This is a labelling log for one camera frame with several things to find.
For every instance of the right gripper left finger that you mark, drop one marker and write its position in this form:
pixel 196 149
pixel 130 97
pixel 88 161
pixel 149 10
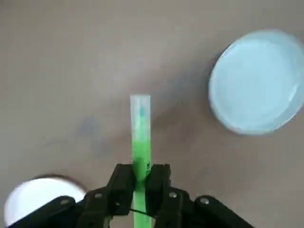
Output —
pixel 118 190

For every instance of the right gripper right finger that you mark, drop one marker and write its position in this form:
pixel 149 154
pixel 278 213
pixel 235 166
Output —
pixel 161 190

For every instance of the green marker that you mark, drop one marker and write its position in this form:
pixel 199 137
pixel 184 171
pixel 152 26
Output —
pixel 141 152

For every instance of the white plate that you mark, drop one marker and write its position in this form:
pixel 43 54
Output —
pixel 42 197

